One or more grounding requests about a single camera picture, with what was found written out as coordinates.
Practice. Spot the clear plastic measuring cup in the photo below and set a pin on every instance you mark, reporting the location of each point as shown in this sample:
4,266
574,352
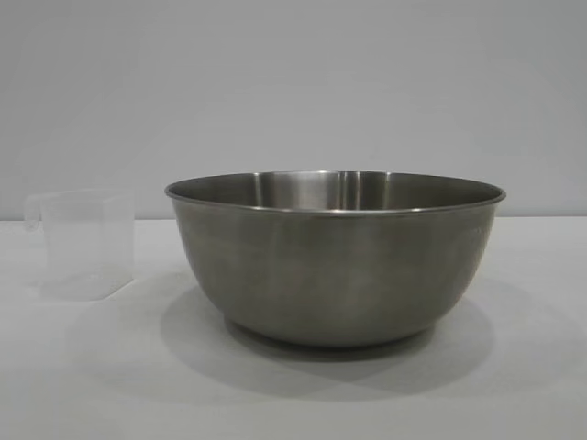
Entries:
87,243

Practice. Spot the stainless steel mixing bowl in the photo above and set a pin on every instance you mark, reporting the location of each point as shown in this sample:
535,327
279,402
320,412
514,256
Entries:
335,266

